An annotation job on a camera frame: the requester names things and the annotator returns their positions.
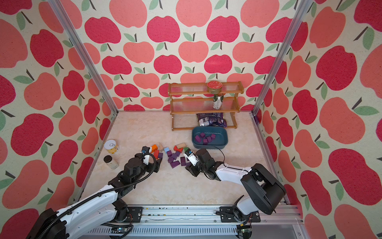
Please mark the purple snack bag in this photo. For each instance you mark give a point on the purple snack bag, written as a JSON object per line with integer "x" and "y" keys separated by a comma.
{"x": 211, "y": 119}

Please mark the tan short block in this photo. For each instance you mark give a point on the tan short block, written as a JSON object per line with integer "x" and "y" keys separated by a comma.
{"x": 181, "y": 145}

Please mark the orange block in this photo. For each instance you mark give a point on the orange block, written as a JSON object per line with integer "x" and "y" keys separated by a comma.
{"x": 154, "y": 148}

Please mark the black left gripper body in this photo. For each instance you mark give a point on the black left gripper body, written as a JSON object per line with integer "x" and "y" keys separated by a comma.
{"x": 150, "y": 168}

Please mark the red block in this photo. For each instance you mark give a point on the red block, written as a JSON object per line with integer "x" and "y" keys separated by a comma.
{"x": 180, "y": 150}

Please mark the aluminium left corner post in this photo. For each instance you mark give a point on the aluminium left corner post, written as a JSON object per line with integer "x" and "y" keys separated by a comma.
{"x": 65, "y": 21}

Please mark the small green white bottle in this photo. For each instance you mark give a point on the small green white bottle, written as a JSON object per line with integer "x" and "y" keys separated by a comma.
{"x": 217, "y": 101}

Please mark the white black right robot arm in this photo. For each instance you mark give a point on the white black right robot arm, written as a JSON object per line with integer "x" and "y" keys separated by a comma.
{"x": 264, "y": 191}

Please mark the aluminium right corner post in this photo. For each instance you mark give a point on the aluminium right corner post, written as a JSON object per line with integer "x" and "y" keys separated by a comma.
{"x": 299, "y": 16}

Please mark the teal storage bin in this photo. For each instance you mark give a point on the teal storage bin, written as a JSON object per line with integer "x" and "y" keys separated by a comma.
{"x": 207, "y": 142}

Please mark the orange wooden shelf rack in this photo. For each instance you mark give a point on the orange wooden shelf rack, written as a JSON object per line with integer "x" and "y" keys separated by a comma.
{"x": 189, "y": 99}

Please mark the glass jar black lid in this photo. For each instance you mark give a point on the glass jar black lid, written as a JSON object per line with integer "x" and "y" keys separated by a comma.
{"x": 110, "y": 162}

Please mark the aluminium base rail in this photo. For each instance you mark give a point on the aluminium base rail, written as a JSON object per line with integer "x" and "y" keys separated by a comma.
{"x": 207, "y": 221}

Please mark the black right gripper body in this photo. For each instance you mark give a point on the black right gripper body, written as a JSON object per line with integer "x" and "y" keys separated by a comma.
{"x": 194, "y": 169}

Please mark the yellow peach tin can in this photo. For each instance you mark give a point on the yellow peach tin can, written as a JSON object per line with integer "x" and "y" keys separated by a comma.
{"x": 111, "y": 146}

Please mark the aluminium corner post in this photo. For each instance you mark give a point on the aluminium corner post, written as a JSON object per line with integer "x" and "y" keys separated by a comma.
{"x": 299, "y": 16}
{"x": 65, "y": 21}

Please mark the purple wedge brick front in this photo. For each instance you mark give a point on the purple wedge brick front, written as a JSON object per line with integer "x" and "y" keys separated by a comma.
{"x": 198, "y": 139}

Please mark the long purple brick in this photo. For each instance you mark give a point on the long purple brick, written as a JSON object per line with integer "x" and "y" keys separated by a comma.
{"x": 175, "y": 164}

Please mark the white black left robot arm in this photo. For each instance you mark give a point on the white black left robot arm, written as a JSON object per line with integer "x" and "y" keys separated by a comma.
{"x": 99, "y": 208}

